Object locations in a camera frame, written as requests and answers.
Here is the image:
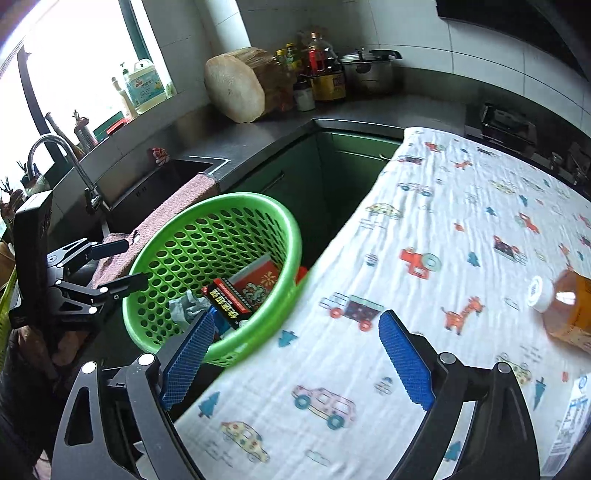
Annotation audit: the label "small black box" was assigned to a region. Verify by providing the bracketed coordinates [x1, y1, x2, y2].
[201, 278, 253, 330]

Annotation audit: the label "chrome sink faucet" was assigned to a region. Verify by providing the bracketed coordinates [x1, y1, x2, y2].
[26, 133, 105, 214]

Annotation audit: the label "black gas stove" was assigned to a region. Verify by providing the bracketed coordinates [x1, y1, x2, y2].
[465, 103, 590, 198]

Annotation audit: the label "white cartoon print tablecloth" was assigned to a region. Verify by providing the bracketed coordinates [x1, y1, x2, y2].
[176, 128, 590, 479]

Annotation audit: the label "black range hood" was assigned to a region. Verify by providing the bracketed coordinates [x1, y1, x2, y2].
[437, 0, 590, 80]

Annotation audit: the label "kitchen sink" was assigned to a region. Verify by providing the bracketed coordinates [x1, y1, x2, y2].
[101, 156, 228, 237]

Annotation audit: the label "small white jar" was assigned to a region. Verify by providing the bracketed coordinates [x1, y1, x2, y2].
[294, 79, 315, 112]

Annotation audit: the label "yellow oil bottle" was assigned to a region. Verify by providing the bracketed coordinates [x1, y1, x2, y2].
[274, 43, 301, 82]

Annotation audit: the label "grey paper wrapper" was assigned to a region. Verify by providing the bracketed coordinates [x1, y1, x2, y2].
[168, 290, 211, 330]

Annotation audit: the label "round wooden chopping block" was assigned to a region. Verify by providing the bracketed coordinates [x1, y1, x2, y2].
[204, 47, 294, 124]

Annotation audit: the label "green plastic mesh basket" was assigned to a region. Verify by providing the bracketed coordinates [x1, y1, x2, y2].
[122, 192, 303, 367]

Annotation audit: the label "white milk carton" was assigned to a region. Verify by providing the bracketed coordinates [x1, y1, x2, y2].
[541, 373, 590, 477]

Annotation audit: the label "steel pressure cooker pot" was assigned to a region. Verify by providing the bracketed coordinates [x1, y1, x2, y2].
[341, 49, 403, 96]

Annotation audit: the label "white detergent jug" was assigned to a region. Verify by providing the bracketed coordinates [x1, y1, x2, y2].
[123, 59, 166, 114]

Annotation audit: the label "red printed packet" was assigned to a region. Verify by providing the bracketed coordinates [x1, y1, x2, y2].
[229, 254, 280, 310]

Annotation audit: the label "dark soy sauce bottle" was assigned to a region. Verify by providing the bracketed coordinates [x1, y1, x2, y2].
[308, 32, 346, 102]

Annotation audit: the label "red white scrubber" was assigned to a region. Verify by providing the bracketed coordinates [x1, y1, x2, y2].
[147, 147, 170, 167]

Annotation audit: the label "green cabinet doors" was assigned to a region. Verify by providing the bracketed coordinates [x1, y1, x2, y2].
[231, 131, 401, 268]

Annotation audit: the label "pink towel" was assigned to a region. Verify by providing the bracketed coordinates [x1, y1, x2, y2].
[89, 174, 221, 288]

